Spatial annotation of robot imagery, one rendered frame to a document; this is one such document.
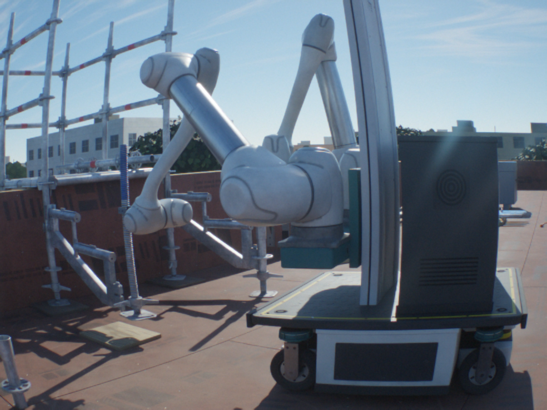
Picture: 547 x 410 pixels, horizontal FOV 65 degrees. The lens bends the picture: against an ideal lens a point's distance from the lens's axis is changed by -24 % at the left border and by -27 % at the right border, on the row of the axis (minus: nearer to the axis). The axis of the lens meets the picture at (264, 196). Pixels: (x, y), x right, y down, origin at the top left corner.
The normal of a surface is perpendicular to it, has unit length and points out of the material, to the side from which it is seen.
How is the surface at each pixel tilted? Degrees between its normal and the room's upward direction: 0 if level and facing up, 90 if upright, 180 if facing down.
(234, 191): 95
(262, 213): 123
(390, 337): 90
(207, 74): 113
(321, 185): 84
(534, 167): 90
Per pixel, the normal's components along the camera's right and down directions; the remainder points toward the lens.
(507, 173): -0.57, 0.07
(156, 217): 0.82, 0.27
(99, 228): 0.82, 0.00
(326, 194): 0.66, 0.04
